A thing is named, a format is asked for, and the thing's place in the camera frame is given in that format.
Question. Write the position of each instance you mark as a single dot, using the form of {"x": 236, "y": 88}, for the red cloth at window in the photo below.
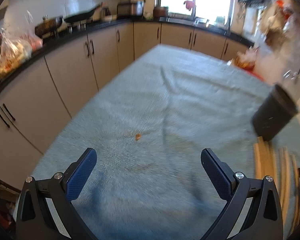
{"x": 189, "y": 5}

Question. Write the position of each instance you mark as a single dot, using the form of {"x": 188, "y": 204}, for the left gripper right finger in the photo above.
{"x": 264, "y": 217}

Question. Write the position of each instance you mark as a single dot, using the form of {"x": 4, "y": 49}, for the brown clay pot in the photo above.
{"x": 159, "y": 12}

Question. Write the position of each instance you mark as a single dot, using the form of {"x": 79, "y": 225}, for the plastic bag with food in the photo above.
{"x": 17, "y": 47}

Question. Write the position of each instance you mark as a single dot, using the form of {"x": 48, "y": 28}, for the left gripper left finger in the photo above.
{"x": 34, "y": 219}

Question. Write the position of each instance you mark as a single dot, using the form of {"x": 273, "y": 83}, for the grey-green table cloth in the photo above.
{"x": 171, "y": 209}

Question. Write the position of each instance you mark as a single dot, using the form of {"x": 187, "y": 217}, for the black utensil holder cup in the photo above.
{"x": 277, "y": 110}

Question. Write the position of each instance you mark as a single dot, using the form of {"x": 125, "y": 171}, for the black wok pan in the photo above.
{"x": 81, "y": 16}

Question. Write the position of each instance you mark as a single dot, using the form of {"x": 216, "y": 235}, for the hanging plastic bags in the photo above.
{"x": 284, "y": 15}

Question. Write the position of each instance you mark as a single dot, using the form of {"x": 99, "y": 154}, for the wooden chopstick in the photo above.
{"x": 285, "y": 181}
{"x": 257, "y": 161}
{"x": 268, "y": 159}
{"x": 296, "y": 218}

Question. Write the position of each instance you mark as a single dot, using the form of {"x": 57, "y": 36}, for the clear glass mug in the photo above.
{"x": 288, "y": 58}

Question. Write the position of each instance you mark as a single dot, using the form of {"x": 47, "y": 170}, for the dark cooking pot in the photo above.
{"x": 48, "y": 25}

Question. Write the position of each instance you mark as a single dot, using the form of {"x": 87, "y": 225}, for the beige kitchen base cabinets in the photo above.
{"x": 90, "y": 62}

